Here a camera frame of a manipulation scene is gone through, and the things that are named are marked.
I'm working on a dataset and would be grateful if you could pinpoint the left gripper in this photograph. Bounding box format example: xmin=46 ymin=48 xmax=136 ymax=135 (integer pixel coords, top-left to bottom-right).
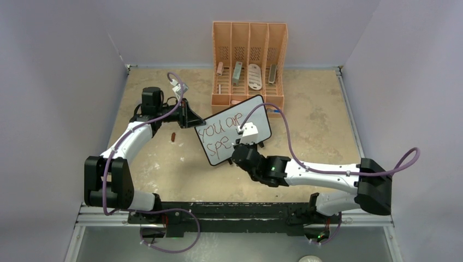
xmin=156 ymin=98 xmax=205 ymax=129

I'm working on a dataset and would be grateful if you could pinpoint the black framed whiteboard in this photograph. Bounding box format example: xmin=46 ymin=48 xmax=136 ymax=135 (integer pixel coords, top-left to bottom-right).
xmin=195 ymin=95 xmax=272 ymax=166

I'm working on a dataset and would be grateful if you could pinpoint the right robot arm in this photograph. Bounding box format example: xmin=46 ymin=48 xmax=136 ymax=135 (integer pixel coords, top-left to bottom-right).
xmin=231 ymin=144 xmax=392 ymax=222

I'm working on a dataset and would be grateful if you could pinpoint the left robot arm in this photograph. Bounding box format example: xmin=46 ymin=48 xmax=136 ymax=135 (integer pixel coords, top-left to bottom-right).
xmin=84 ymin=87 xmax=206 ymax=223

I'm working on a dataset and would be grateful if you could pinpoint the grey green box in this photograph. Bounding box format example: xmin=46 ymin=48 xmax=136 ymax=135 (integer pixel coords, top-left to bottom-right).
xmin=231 ymin=61 xmax=242 ymax=86

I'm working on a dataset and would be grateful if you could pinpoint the white oval perforated plate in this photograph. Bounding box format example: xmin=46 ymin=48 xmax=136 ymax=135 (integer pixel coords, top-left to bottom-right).
xmin=247 ymin=64 xmax=262 ymax=91

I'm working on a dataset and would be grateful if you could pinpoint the peach plastic desk organizer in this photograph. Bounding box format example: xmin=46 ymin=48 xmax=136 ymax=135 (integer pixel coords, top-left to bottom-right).
xmin=211 ymin=21 xmax=288 ymax=113

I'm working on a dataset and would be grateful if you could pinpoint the grey eraser block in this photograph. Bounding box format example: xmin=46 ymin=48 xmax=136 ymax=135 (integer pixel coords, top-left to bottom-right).
xmin=268 ymin=64 xmax=277 ymax=85

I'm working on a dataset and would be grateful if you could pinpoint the white round object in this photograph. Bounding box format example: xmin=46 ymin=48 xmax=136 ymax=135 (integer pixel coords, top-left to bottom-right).
xmin=298 ymin=255 xmax=322 ymax=262

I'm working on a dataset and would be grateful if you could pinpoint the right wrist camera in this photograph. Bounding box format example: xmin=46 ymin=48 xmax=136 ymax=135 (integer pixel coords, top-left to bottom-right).
xmin=236 ymin=122 xmax=258 ymax=145

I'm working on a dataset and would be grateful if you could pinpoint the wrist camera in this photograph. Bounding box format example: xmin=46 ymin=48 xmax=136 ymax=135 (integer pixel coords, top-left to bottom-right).
xmin=236 ymin=122 xmax=258 ymax=145
xmin=170 ymin=79 xmax=188 ymax=99

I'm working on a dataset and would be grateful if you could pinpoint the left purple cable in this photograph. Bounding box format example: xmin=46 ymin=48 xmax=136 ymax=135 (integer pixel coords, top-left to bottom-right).
xmin=103 ymin=73 xmax=201 ymax=254

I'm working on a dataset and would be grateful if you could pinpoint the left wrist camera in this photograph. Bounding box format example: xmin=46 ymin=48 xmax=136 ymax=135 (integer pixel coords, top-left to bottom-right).
xmin=170 ymin=79 xmax=188 ymax=99

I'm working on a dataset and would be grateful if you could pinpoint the black aluminium base frame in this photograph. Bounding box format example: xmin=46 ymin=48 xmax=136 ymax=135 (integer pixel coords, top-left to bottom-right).
xmin=65 ymin=201 xmax=403 ymax=261

